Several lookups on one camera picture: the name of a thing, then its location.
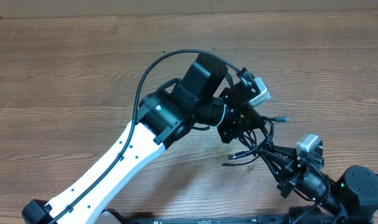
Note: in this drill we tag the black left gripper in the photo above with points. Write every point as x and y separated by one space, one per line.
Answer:
246 117

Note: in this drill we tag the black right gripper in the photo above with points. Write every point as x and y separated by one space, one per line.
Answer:
287 181

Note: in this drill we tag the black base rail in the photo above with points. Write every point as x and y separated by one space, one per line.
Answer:
259 219

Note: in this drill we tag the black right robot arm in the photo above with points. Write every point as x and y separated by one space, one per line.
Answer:
353 198

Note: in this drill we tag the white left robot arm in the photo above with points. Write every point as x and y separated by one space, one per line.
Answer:
159 119

